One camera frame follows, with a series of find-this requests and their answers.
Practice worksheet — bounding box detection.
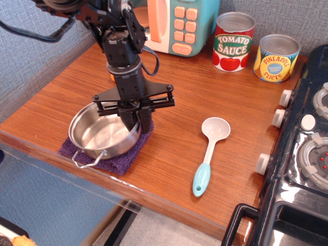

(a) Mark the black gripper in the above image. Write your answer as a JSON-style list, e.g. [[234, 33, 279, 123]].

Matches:
[[92, 65, 175, 133]]

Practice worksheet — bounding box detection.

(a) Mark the small metal pot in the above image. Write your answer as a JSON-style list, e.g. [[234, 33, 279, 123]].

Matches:
[[69, 102, 140, 169]]

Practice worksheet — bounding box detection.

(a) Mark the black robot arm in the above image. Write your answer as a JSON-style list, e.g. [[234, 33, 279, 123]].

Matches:
[[35, 1, 175, 133]]

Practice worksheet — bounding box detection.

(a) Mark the purple cloth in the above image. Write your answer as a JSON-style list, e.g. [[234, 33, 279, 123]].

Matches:
[[58, 122, 154, 176]]

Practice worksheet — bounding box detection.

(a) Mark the toy microwave teal white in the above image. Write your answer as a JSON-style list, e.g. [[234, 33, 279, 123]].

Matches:
[[132, 0, 220, 57]]

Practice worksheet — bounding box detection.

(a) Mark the tomato sauce can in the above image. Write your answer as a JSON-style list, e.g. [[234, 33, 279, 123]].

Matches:
[[212, 12, 256, 72]]

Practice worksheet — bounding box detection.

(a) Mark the white stove knob lower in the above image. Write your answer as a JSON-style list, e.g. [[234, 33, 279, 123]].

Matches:
[[256, 153, 272, 175]]

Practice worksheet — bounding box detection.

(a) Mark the white stove knob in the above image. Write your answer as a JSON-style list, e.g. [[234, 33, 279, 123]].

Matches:
[[256, 153, 272, 175], [279, 90, 293, 108], [272, 109, 286, 128]]

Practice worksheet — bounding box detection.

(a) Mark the white stove knob middle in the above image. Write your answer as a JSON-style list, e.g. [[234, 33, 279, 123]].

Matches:
[[272, 109, 286, 128]]

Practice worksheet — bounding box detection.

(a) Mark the white stove knob upper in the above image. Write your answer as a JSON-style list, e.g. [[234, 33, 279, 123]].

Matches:
[[279, 90, 293, 108]]

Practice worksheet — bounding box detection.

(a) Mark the pineapple slices can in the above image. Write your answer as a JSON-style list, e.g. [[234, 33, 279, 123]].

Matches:
[[253, 34, 301, 83]]

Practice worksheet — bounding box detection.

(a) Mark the orange black object corner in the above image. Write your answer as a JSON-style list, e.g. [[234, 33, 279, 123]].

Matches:
[[1, 217, 36, 245]]

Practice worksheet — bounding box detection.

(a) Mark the black toy stove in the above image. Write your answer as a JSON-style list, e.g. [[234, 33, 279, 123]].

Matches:
[[222, 45, 327, 245]]

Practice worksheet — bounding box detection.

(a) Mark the white spoon teal handle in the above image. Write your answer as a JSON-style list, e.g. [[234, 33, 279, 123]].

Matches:
[[192, 117, 231, 197]]

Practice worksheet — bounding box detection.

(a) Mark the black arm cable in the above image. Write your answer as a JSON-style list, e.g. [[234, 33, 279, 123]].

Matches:
[[0, 16, 160, 77]]

